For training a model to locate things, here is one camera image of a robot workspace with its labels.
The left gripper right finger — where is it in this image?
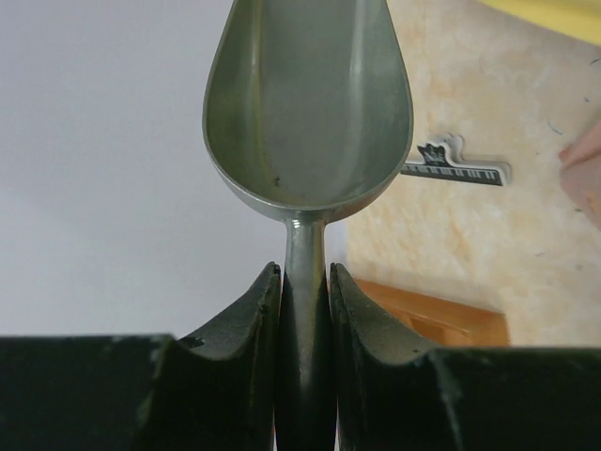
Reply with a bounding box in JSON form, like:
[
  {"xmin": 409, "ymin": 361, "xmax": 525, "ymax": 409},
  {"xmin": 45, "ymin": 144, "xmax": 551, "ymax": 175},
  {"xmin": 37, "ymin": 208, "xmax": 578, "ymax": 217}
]
[{"xmin": 331, "ymin": 264, "xmax": 600, "ymax": 450}]

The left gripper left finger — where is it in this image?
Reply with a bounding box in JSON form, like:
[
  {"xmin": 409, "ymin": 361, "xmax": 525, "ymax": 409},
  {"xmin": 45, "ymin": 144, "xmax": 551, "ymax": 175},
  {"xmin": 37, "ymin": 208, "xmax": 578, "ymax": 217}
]
[{"xmin": 1, "ymin": 263, "xmax": 281, "ymax": 450}]

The black bag sealing clip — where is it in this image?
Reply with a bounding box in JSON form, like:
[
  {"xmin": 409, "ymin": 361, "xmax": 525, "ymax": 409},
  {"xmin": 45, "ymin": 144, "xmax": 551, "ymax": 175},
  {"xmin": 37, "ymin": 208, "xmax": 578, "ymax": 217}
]
[{"xmin": 399, "ymin": 133, "xmax": 512, "ymax": 187}]

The pink cat litter bag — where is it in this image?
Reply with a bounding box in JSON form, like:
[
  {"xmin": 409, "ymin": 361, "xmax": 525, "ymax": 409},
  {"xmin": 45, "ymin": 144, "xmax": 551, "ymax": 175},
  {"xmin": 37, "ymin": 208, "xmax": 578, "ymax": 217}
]
[{"xmin": 560, "ymin": 121, "xmax": 600, "ymax": 228}]

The silver metal scoop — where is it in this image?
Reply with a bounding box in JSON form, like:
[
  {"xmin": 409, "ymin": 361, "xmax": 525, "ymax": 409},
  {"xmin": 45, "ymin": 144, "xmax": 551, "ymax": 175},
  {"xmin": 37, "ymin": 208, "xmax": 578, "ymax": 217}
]
[{"xmin": 203, "ymin": 0, "xmax": 413, "ymax": 450}]

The yellow litter box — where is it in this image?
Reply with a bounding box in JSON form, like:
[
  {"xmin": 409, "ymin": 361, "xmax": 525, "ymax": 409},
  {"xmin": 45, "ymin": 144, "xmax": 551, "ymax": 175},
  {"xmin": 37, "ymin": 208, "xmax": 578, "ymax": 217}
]
[{"xmin": 483, "ymin": 0, "xmax": 600, "ymax": 46}]

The wooden compartment tray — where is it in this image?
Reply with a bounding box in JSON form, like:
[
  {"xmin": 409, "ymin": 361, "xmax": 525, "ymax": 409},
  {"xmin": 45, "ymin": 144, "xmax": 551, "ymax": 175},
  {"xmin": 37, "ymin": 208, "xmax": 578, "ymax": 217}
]
[{"xmin": 355, "ymin": 279, "xmax": 511, "ymax": 347}]

